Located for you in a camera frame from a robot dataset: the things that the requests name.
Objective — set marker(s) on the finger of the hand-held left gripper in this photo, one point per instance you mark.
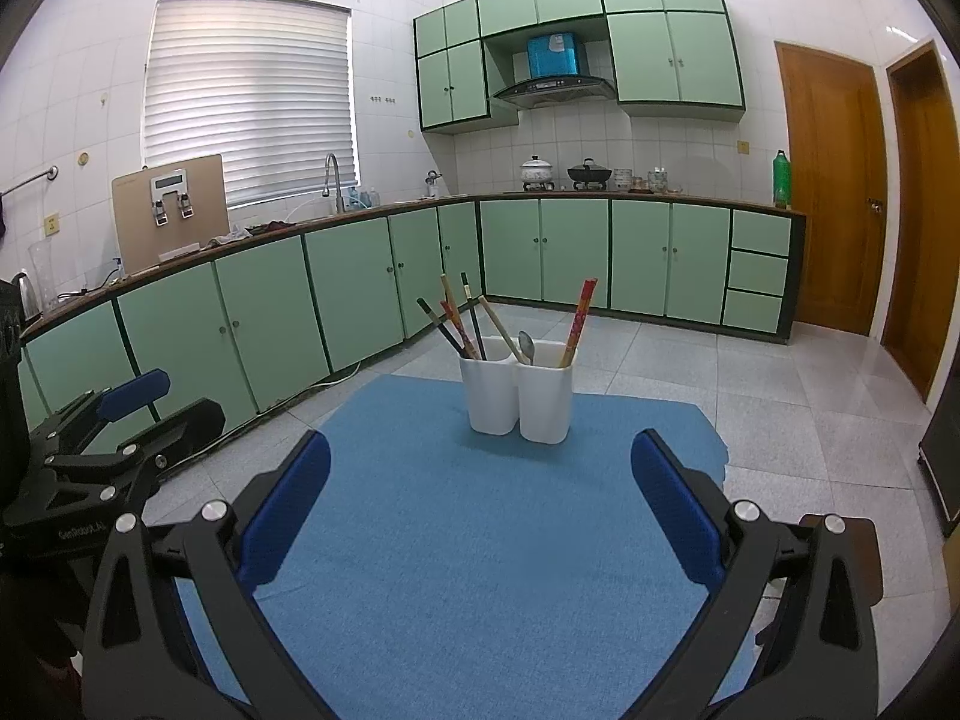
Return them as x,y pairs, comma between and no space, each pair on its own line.
135,394
191,427

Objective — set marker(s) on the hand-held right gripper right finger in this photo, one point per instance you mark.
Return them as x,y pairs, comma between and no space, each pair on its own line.
675,510

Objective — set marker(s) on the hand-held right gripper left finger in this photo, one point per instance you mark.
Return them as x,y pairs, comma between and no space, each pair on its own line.
289,510

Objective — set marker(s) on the white two-compartment utensil holder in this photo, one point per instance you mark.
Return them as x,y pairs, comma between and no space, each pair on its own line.
544,405

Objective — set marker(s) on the red patterned chopstick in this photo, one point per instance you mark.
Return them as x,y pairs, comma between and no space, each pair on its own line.
587,311
576,319

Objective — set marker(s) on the light wooden chopstick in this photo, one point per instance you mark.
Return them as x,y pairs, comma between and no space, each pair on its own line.
499,326

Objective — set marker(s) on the black chopstick with white band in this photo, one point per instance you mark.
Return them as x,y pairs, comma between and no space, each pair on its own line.
474,326

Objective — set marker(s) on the brown chopstick with beige end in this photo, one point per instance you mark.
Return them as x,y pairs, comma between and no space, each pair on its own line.
448,291

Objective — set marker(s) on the long green base cabinet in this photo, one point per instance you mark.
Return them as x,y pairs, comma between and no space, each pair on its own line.
262,315

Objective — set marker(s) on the steel electric kettle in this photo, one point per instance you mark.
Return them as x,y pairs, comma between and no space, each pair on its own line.
26,300

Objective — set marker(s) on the clear glass pitcher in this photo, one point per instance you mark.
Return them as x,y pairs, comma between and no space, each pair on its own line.
46,274

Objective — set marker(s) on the brown water purifier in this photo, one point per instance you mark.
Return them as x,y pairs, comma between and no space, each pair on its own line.
169,232

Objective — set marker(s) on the blue mat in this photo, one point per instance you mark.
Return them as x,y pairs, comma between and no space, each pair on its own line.
465,540

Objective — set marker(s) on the cloths on counter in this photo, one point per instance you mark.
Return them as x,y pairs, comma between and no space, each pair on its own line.
247,232

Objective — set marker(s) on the brown stool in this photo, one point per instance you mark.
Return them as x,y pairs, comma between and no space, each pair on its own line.
879,562

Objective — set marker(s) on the green drawer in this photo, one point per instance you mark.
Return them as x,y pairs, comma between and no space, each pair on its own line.
761,232
754,311
757,271

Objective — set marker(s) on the metal spoon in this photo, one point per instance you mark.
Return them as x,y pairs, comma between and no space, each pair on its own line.
526,345

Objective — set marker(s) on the metal towel bar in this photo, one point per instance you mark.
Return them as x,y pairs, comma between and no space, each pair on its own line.
30,180

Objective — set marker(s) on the green base cabinet with drawers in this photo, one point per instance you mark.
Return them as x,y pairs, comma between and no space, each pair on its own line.
600,255

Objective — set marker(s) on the metal faucet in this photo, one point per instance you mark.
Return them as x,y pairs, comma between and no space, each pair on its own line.
331,180

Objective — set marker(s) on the dish soap bottles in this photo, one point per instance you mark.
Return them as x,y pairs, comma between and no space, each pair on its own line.
365,199

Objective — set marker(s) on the white window blind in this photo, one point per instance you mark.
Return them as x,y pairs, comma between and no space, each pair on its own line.
247,105

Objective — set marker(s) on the group of cups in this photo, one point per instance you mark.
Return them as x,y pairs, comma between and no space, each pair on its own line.
658,181

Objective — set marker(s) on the small white kettle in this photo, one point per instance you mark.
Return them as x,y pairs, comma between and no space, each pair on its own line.
434,186

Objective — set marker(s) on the black wok with lid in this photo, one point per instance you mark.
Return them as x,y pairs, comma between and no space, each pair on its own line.
590,174

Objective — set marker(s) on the green bottle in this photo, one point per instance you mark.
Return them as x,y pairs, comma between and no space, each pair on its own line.
781,180

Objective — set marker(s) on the gas stove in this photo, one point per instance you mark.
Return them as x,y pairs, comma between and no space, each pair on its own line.
536,190

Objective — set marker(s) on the wooden door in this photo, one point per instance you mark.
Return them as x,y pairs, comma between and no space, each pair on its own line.
922,225
829,195

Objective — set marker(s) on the white pot with lid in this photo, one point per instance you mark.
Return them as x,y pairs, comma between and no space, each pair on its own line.
538,172

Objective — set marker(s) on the range hood with blue film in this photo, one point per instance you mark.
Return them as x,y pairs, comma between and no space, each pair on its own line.
555,71

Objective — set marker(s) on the wall socket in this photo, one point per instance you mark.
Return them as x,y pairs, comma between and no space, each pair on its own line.
51,224

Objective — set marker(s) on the narrow green wall cabinet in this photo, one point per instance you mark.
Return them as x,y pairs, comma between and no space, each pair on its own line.
540,4

